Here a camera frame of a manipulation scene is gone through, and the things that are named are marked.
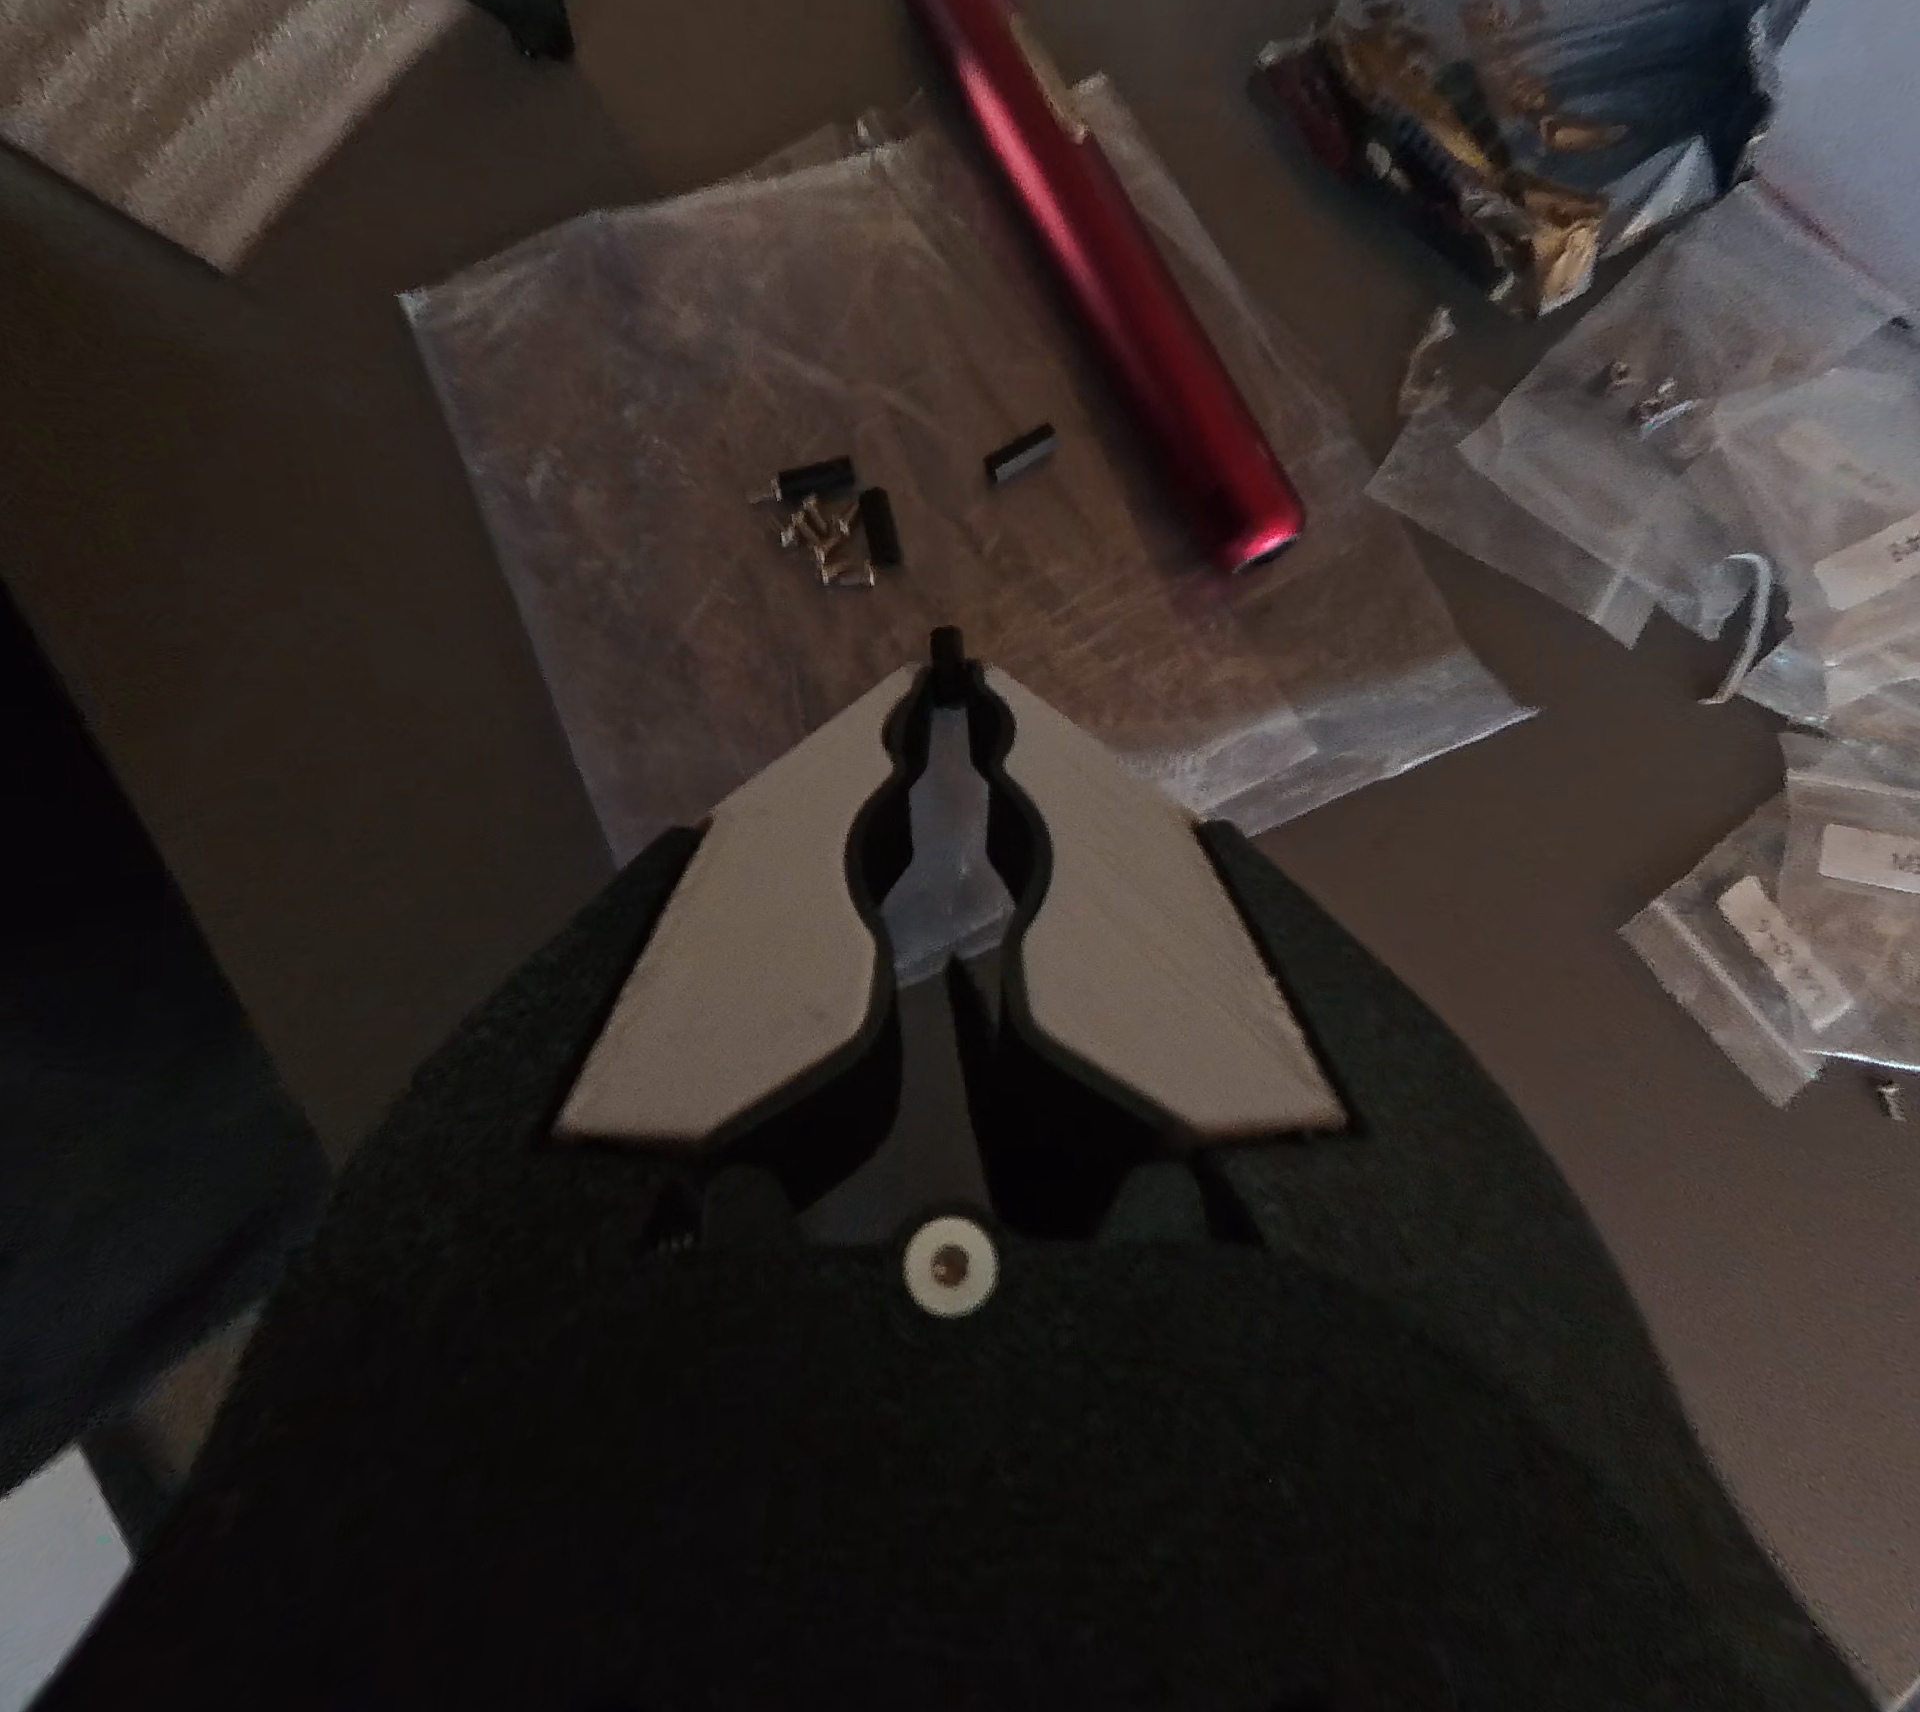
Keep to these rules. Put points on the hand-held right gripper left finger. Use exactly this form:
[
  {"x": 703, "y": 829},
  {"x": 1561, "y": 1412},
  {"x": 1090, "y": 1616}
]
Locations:
[{"x": 735, "y": 976}]

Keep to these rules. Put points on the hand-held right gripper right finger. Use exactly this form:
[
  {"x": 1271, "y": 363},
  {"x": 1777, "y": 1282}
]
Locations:
[{"x": 1170, "y": 976}]

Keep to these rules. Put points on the small black spacer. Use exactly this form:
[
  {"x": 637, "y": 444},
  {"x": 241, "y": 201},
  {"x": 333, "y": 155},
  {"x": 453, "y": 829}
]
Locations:
[
  {"x": 1020, "y": 456},
  {"x": 875, "y": 531},
  {"x": 948, "y": 658},
  {"x": 811, "y": 482}
]

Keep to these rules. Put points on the cluster of small screws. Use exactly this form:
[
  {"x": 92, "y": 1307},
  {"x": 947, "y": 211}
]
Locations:
[{"x": 819, "y": 539}]

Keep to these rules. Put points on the large clear zip bag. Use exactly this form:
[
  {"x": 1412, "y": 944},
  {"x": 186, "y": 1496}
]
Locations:
[{"x": 674, "y": 363}]

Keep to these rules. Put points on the pile of clear parts bags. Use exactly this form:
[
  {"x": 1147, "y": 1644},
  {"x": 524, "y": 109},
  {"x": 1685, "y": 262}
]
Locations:
[{"x": 1651, "y": 422}]

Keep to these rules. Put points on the red screwdriver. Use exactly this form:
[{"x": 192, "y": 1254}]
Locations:
[{"x": 1124, "y": 243}]

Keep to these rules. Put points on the silver foil bag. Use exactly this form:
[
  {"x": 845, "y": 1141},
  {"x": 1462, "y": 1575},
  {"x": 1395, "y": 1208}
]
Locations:
[{"x": 1500, "y": 92}]

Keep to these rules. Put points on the white foam sheet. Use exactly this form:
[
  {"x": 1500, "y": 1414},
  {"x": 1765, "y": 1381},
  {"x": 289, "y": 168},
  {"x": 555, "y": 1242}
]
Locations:
[{"x": 181, "y": 16}]

